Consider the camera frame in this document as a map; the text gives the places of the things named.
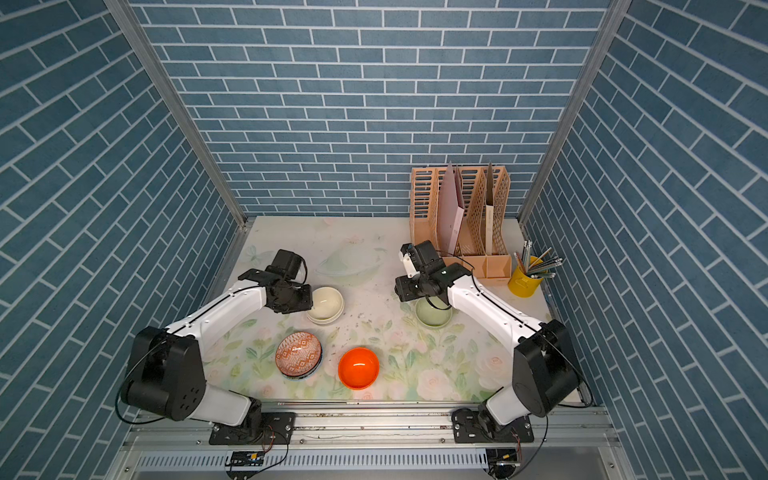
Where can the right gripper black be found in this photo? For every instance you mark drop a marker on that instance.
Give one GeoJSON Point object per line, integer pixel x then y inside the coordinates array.
{"type": "Point", "coordinates": [403, 290]}

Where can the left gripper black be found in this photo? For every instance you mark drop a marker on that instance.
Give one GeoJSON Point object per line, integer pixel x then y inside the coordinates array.
{"type": "Point", "coordinates": [305, 303]}

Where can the light green bowl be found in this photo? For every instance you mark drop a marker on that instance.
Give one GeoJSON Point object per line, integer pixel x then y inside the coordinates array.
{"type": "Point", "coordinates": [433, 313]}

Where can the white bowl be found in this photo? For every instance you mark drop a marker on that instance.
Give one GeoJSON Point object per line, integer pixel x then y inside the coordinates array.
{"type": "Point", "coordinates": [324, 321]}

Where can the cream bowl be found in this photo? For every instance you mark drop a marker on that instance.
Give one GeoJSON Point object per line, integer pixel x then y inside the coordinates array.
{"type": "Point", "coordinates": [326, 301]}

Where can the red patterned bowl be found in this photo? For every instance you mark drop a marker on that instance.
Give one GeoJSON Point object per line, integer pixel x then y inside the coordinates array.
{"type": "Point", "coordinates": [298, 355]}

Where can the orange bowl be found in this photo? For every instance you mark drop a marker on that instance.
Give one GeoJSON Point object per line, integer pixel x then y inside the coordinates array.
{"type": "Point", "coordinates": [358, 368]}

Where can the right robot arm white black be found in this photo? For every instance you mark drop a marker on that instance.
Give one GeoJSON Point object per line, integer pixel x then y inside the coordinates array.
{"type": "Point", "coordinates": [544, 365]}

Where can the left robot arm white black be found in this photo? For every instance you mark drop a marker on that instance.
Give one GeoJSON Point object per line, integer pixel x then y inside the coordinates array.
{"type": "Point", "coordinates": [165, 372]}

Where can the pink folder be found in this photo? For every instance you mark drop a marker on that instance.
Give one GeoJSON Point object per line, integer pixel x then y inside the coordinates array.
{"type": "Point", "coordinates": [450, 210]}

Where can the yellow pen cup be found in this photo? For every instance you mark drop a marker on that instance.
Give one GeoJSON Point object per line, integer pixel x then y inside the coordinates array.
{"type": "Point", "coordinates": [520, 284]}

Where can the peach plastic file organizer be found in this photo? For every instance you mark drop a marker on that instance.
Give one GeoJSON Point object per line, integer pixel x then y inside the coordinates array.
{"type": "Point", "coordinates": [485, 192]}

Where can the pens bundle in cup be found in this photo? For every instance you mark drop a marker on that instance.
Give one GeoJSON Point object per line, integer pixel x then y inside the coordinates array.
{"type": "Point", "coordinates": [537, 267]}

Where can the green circuit board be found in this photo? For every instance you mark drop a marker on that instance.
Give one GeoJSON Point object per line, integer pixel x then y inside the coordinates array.
{"type": "Point", "coordinates": [245, 459]}

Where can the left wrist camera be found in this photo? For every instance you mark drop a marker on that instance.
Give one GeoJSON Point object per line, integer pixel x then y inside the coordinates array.
{"type": "Point", "coordinates": [287, 265]}

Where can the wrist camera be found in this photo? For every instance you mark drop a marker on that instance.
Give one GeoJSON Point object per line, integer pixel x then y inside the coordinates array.
{"type": "Point", "coordinates": [420, 259]}
{"type": "Point", "coordinates": [287, 265]}

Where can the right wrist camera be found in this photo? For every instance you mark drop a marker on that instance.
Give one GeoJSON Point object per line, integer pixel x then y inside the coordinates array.
{"type": "Point", "coordinates": [420, 259]}

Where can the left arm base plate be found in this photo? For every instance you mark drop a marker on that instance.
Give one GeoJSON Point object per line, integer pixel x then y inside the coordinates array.
{"type": "Point", "coordinates": [263, 428]}

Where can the aluminium mounting rail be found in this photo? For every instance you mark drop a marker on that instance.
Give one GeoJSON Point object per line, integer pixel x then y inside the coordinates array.
{"type": "Point", "coordinates": [358, 425]}

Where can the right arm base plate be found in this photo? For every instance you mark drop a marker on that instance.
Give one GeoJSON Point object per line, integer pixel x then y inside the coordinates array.
{"type": "Point", "coordinates": [475, 426]}

